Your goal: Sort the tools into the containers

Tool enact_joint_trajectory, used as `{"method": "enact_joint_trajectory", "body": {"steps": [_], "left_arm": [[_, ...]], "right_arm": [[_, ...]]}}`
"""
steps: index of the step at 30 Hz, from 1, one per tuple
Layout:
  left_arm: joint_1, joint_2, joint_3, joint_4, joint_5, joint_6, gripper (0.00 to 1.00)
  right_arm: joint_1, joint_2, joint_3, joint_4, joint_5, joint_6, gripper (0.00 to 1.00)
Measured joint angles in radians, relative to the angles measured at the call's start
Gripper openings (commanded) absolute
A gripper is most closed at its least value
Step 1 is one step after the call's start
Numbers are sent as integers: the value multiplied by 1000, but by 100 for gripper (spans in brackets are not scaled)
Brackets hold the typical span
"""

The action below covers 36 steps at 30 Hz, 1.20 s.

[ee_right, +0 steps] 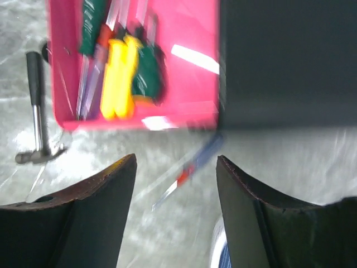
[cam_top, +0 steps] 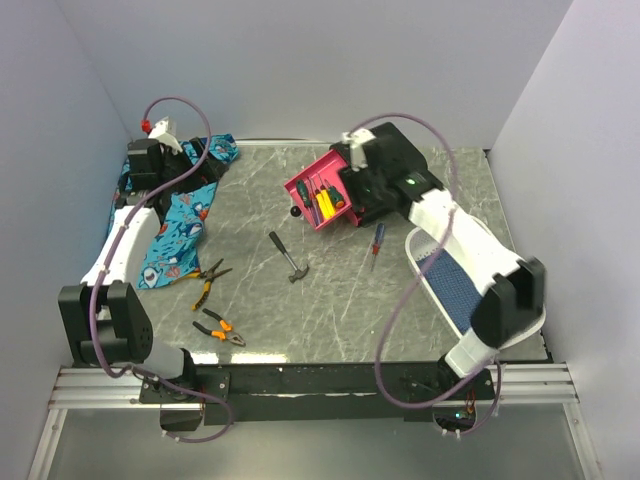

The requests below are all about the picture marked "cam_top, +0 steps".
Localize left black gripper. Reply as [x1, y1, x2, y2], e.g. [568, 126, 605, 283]
[158, 137, 228, 195]

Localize black drawer cabinet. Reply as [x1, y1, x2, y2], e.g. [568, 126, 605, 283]
[330, 122, 427, 227]

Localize stubby green orange screwdriver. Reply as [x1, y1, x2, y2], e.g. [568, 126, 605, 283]
[324, 181, 345, 210]

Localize yellow handle screwdriver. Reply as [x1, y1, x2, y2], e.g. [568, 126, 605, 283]
[309, 178, 328, 222]
[318, 176, 335, 218]

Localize pink top drawer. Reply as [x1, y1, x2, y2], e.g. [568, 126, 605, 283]
[284, 149, 359, 231]

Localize blue red screwdriver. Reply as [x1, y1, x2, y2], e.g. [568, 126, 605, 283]
[309, 190, 323, 226]

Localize green handle screwdriver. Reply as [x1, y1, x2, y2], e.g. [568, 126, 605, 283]
[296, 179, 313, 209]

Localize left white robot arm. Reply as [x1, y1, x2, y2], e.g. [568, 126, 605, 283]
[58, 134, 238, 402]

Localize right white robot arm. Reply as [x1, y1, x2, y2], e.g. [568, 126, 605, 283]
[337, 132, 546, 399]

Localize blue shark print cloth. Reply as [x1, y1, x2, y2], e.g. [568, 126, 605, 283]
[109, 134, 239, 290]

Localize yellow black needle-nose pliers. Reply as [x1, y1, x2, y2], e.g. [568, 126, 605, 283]
[174, 258, 232, 311]

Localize white perforated basket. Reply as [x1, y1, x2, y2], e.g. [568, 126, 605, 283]
[404, 227, 546, 351]

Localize blue checkered cloth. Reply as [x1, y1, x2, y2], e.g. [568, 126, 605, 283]
[423, 251, 481, 337]

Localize orange black combination pliers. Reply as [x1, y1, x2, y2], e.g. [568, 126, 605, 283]
[192, 309, 246, 347]

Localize black base crossbar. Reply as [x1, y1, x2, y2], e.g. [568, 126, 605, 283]
[139, 362, 497, 431]

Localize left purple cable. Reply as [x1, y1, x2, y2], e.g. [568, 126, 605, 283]
[87, 97, 236, 445]

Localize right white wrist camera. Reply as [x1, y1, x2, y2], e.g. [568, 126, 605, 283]
[342, 128, 375, 171]

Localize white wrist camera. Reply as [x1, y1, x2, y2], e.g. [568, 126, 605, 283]
[342, 128, 375, 171]
[140, 117, 183, 154]

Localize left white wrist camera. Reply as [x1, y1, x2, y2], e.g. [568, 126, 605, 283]
[140, 117, 183, 154]

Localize black handle claw hammer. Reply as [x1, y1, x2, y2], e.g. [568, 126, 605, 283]
[268, 231, 309, 283]

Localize aluminium rail frame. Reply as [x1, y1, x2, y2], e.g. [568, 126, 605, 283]
[28, 363, 603, 479]

